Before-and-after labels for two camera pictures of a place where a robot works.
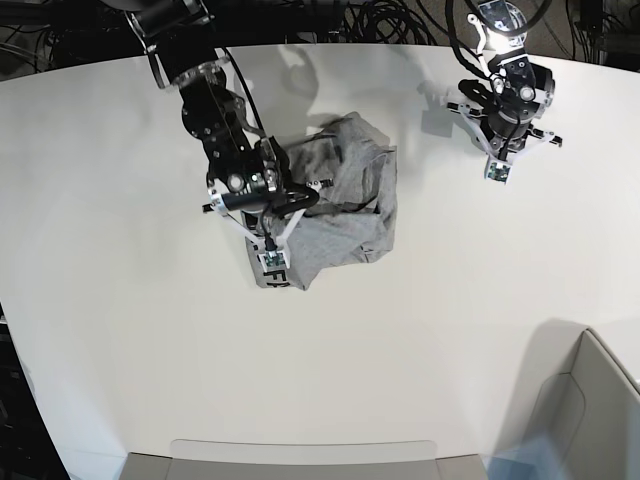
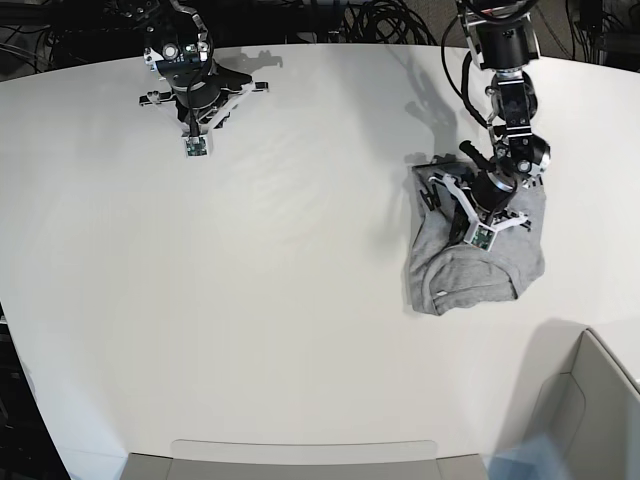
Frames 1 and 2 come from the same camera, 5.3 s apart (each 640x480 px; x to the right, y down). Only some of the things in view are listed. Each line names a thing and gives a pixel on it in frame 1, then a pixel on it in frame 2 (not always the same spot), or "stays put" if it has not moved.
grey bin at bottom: [304, 459] stays put
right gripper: [261, 210] to [201, 98]
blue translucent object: [537, 459] stays put
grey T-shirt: [354, 167] to [445, 272]
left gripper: [501, 132] to [487, 196]
